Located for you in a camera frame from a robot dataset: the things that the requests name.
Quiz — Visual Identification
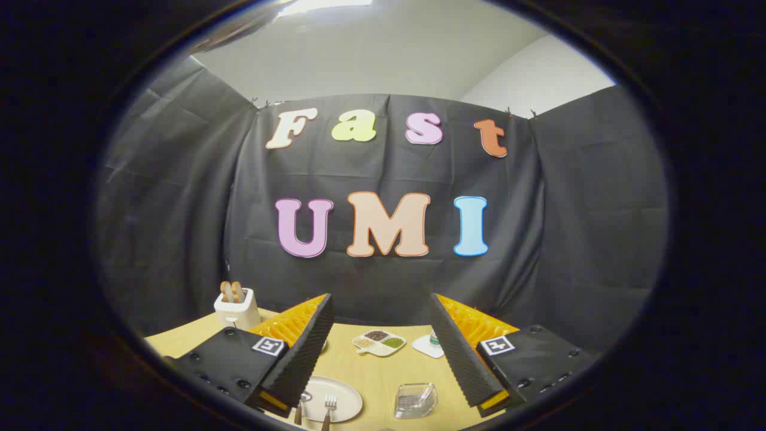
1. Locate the wooden handled metal spoon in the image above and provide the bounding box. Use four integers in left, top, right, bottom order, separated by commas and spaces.
293, 391, 313, 426

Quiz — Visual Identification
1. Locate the clear glass square container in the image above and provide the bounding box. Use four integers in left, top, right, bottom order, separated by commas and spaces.
394, 383, 439, 419

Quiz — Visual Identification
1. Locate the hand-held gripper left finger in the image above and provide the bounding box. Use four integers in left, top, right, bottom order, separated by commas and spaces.
163, 293, 336, 418

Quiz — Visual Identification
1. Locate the white divided grain dish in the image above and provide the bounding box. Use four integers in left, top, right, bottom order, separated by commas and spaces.
352, 329, 407, 357

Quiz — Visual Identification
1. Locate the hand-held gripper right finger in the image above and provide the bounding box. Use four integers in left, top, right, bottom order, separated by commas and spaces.
430, 293, 599, 418

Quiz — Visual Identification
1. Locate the white toaster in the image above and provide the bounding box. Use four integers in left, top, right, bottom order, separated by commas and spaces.
214, 288, 262, 331

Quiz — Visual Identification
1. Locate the white round plate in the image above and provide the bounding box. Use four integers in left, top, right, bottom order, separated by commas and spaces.
297, 376, 364, 423

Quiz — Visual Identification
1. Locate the white square coaster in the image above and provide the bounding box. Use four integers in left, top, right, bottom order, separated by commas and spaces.
412, 334, 446, 359

